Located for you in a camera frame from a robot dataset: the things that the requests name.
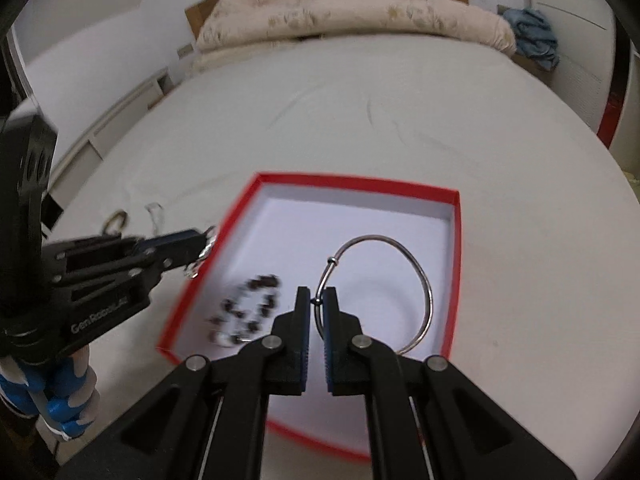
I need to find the silver pearl necklace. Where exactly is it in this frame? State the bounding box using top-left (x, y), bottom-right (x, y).
top-left (144, 201), bottom-right (166, 236)

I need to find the blue crumpled cloth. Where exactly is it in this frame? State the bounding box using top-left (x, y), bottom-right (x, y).
top-left (501, 8), bottom-right (560, 72)

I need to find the twisted silver bracelet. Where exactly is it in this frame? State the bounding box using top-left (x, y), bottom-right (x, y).
top-left (182, 224), bottom-right (219, 280)

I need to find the beige floral duvet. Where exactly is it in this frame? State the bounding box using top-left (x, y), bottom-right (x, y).
top-left (196, 0), bottom-right (516, 58)

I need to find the white wardrobe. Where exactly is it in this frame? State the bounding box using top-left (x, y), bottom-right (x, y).
top-left (530, 0), bottom-right (615, 131)

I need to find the wall switch plate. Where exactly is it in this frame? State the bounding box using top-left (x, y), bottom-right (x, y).
top-left (177, 44), bottom-right (194, 58)

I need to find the red jewelry box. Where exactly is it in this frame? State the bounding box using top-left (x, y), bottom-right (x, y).
top-left (157, 172), bottom-right (462, 460)

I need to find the white bed sheet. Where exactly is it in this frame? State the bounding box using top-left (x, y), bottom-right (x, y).
top-left (52, 35), bottom-right (639, 479)

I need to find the dark beaded bracelet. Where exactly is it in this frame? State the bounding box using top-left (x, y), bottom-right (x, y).
top-left (207, 273), bottom-right (282, 348)

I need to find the large thin silver bangle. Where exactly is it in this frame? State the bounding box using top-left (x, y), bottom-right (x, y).
top-left (311, 234), bottom-right (435, 356)

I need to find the white low cabinet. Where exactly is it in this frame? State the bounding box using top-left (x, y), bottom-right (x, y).
top-left (48, 68), bottom-right (174, 209)

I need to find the blue white gloved hand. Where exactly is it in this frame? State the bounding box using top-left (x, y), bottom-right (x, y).
top-left (1, 346), bottom-right (100, 441)

